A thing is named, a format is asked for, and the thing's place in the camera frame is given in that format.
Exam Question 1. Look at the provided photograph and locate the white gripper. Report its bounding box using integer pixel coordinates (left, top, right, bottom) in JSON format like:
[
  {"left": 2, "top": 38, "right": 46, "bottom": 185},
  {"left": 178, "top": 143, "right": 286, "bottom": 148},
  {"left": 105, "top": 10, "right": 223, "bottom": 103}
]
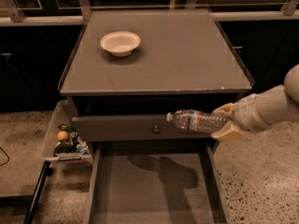
[{"left": 211, "top": 94, "right": 269, "bottom": 142}]

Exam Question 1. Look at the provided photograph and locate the grey open middle drawer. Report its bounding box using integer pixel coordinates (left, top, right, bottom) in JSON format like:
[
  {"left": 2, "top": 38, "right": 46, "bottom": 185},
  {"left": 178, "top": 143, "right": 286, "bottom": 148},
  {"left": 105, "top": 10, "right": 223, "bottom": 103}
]
[{"left": 83, "top": 145, "right": 231, "bottom": 224}]

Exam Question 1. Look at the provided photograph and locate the clear plastic water bottle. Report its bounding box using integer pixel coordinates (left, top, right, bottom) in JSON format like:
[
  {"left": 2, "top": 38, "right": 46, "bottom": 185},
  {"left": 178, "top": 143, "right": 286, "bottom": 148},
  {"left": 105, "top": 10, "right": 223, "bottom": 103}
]
[{"left": 166, "top": 109, "right": 230, "bottom": 134}]

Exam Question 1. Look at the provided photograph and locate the round drawer knob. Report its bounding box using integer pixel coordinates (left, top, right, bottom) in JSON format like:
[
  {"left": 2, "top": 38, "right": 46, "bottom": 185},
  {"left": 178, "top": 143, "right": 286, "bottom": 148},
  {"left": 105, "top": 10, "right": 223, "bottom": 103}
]
[{"left": 152, "top": 125, "right": 160, "bottom": 134}]

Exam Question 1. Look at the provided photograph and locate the grey top drawer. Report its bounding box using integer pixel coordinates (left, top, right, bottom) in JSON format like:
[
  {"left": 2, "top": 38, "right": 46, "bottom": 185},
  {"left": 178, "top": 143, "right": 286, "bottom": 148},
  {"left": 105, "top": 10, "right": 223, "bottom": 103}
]
[{"left": 72, "top": 115, "right": 211, "bottom": 142}]

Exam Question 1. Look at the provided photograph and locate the metal railing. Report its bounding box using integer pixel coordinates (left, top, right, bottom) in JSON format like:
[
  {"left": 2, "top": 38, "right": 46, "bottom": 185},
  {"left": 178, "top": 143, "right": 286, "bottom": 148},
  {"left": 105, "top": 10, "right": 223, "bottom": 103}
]
[{"left": 0, "top": 0, "right": 299, "bottom": 26}]

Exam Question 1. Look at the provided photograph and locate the white paper bowl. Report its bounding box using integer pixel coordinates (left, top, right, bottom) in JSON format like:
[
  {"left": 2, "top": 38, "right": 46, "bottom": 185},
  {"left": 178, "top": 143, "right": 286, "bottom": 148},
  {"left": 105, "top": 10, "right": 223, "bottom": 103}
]
[{"left": 99, "top": 31, "right": 141, "bottom": 57}]

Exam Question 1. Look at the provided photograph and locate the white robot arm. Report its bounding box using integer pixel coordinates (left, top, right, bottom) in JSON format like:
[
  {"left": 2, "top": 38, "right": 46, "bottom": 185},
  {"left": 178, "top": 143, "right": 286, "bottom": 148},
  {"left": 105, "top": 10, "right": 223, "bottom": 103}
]
[{"left": 211, "top": 64, "right": 299, "bottom": 141}]

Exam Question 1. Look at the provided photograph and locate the black floor cable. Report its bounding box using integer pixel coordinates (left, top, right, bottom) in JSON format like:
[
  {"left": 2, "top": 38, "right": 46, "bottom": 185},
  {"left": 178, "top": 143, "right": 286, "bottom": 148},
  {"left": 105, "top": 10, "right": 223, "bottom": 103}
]
[{"left": 0, "top": 146, "right": 11, "bottom": 168}]

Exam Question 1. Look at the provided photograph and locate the black metal bar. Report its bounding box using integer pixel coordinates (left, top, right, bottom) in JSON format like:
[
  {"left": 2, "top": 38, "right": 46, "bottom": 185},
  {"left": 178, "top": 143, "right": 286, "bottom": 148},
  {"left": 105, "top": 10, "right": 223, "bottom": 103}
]
[{"left": 23, "top": 161, "right": 50, "bottom": 224}]

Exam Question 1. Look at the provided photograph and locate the grey drawer cabinet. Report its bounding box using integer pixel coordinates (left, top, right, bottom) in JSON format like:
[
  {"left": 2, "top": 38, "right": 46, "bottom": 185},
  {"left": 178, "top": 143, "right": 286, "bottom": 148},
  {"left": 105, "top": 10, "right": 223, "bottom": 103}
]
[{"left": 57, "top": 8, "right": 255, "bottom": 151}]

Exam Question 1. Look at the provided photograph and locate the green snack bag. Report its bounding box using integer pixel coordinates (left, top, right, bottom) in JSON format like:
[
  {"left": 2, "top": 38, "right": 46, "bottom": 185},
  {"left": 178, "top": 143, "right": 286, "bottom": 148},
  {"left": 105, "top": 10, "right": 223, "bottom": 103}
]
[{"left": 59, "top": 124, "right": 78, "bottom": 146}]

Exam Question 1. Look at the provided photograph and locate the orange fruit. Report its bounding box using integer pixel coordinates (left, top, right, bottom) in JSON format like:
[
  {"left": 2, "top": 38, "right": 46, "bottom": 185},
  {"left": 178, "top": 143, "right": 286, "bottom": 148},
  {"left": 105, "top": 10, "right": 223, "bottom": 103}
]
[{"left": 57, "top": 131, "right": 68, "bottom": 141}]

